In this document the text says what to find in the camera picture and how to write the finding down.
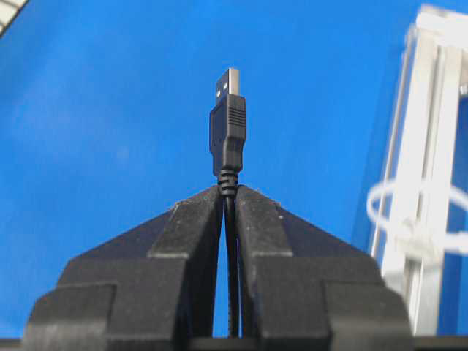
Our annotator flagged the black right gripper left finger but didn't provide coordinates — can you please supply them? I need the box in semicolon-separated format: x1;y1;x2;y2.
23;186;222;350

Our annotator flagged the silver aluminium extrusion frame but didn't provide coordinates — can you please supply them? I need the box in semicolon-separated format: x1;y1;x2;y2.
370;5;467;335

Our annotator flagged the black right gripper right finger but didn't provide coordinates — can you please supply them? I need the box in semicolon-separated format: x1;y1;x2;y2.
235;186;413;350

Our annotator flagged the white zip tie loop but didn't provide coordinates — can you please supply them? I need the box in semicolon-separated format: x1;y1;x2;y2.
366;180;467;262

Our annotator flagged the blue table cloth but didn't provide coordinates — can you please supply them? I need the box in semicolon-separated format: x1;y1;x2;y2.
0;0;468;339

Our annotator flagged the black USB cable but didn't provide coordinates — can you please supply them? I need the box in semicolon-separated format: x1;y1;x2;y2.
208;67;246;339

